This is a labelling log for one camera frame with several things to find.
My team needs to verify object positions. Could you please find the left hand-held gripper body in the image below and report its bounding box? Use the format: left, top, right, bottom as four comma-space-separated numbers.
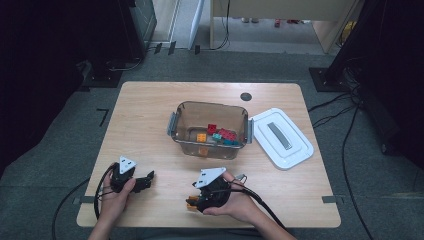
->
109, 155, 138, 194

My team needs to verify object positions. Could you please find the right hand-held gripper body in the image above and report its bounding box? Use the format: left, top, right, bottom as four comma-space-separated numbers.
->
193, 167, 233, 213

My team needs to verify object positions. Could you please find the red long toy brick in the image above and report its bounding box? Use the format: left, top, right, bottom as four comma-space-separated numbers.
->
218, 128, 238, 142

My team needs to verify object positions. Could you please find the clear plastic storage box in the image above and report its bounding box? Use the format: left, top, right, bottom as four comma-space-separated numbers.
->
166, 100, 253, 160

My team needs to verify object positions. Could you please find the person's right hand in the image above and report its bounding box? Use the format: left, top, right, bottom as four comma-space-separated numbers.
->
202, 171, 264, 225

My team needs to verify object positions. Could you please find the person's left hand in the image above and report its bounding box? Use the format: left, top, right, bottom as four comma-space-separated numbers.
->
99, 169, 137, 226

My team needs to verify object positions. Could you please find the grey tape strip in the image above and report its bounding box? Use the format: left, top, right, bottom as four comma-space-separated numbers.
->
72, 195, 96, 205
321, 195, 344, 204

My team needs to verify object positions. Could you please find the white plastic box lid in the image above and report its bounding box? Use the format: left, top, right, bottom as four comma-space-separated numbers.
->
251, 107, 315, 171

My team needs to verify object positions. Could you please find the black stand base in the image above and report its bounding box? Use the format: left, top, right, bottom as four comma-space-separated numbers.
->
308, 66, 351, 93
81, 59, 126, 89

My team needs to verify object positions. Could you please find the black curtain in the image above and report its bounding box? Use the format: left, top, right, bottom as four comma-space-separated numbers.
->
328, 0, 424, 171
0, 0, 134, 174

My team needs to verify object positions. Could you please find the dark cabinet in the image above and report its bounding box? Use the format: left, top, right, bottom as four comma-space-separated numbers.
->
128, 0, 158, 51

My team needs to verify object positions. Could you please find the white board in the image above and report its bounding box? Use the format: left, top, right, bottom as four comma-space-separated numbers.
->
188, 0, 206, 50

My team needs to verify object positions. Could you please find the light wooden desk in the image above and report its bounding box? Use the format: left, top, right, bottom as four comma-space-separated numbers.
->
209, 0, 364, 55

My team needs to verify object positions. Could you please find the yellow object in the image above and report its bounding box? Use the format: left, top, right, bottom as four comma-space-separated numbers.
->
339, 20, 358, 46

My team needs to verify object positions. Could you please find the left hand-held gripper black cable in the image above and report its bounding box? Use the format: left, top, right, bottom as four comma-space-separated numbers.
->
93, 163, 118, 221

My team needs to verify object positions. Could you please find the hand-held gripper black cable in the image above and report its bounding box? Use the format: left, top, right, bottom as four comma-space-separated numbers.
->
226, 173, 288, 231
93, 163, 118, 221

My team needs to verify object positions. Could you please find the right hand-held gripper black cable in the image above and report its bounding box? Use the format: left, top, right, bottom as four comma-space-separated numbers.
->
226, 173, 288, 231

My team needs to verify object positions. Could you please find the black floor cable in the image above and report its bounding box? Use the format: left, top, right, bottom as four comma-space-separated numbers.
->
51, 176, 93, 240
341, 106, 374, 240
311, 104, 356, 129
308, 92, 354, 113

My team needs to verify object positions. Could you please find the hanging black cable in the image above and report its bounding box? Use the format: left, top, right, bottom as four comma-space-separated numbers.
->
213, 0, 232, 51

